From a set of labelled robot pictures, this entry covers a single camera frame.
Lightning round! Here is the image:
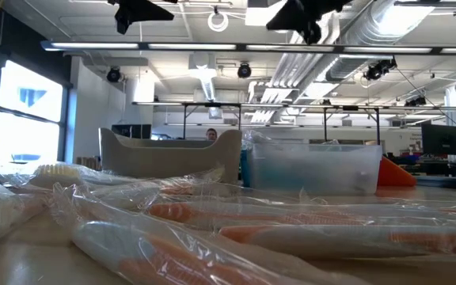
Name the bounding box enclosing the white ceiling fixture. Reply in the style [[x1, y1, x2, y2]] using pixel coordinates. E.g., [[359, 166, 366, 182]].
[[245, 0, 342, 45]]

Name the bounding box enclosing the long ceiling light bar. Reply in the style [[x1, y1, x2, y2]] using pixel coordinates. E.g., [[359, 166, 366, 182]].
[[40, 39, 456, 56]]

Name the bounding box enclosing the black ceiling spotlight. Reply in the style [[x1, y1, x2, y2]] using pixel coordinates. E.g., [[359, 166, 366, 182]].
[[106, 66, 123, 83], [237, 62, 253, 79]]

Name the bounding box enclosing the white ceiling vent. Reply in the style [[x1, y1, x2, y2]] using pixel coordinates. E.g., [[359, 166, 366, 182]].
[[188, 51, 218, 102]]

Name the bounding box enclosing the black computer monitor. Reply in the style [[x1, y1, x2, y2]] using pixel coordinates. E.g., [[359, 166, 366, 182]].
[[420, 123, 456, 157], [110, 123, 153, 139]]

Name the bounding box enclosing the beige plastic bin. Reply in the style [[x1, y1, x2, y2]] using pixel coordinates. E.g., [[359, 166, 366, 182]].
[[99, 127, 243, 185]]

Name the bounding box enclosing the window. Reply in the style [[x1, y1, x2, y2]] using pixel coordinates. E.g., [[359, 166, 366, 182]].
[[0, 59, 70, 162]]

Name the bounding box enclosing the clear plastic bin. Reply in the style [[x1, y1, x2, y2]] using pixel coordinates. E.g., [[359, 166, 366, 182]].
[[247, 142, 383, 197]]

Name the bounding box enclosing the teal plastic bin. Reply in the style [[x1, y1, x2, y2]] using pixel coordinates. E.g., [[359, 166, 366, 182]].
[[240, 148, 253, 188]]

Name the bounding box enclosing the orange cloth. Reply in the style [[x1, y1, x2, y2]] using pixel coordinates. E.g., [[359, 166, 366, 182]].
[[377, 156, 418, 188]]

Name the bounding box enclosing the silver ventilation duct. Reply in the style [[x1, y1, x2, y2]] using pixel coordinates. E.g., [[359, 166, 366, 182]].
[[325, 0, 439, 82]]

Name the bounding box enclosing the white cable coil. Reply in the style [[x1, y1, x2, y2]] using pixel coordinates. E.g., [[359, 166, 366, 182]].
[[207, 10, 230, 32]]

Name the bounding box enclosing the black overhead camera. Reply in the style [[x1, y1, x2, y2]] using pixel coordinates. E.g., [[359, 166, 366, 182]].
[[363, 57, 398, 82]]

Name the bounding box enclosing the black workbench frame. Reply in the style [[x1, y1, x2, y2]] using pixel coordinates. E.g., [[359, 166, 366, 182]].
[[132, 101, 450, 146]]

